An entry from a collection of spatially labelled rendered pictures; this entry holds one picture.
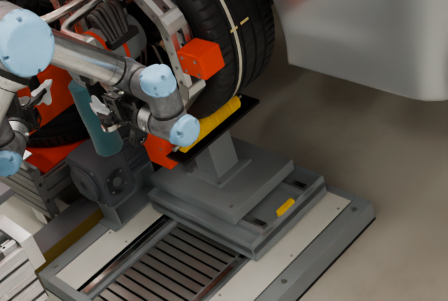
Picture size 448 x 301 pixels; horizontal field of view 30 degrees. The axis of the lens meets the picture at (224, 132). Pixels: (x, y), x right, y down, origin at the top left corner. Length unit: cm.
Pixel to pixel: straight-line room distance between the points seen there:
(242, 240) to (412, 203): 60
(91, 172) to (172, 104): 89
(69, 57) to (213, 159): 97
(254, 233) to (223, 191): 18
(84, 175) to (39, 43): 118
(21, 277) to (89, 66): 51
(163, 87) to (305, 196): 99
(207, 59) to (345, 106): 128
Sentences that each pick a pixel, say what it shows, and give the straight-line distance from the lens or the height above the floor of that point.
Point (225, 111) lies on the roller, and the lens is 254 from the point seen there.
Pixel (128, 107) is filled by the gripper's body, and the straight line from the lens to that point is 203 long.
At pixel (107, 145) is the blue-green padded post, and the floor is 52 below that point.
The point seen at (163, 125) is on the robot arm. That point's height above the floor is 88.
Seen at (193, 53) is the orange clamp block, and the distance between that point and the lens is 213.
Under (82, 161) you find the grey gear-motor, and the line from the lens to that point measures 276.
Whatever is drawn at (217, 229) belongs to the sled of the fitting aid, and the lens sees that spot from 269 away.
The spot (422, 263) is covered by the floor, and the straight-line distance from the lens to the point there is 265.
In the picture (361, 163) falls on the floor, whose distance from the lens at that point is 304.
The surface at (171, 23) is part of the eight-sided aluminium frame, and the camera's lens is 214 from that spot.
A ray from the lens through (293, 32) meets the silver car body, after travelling 215.
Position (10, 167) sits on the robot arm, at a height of 81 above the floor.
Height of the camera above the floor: 193
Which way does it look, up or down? 35 degrees down
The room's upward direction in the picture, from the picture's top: 18 degrees counter-clockwise
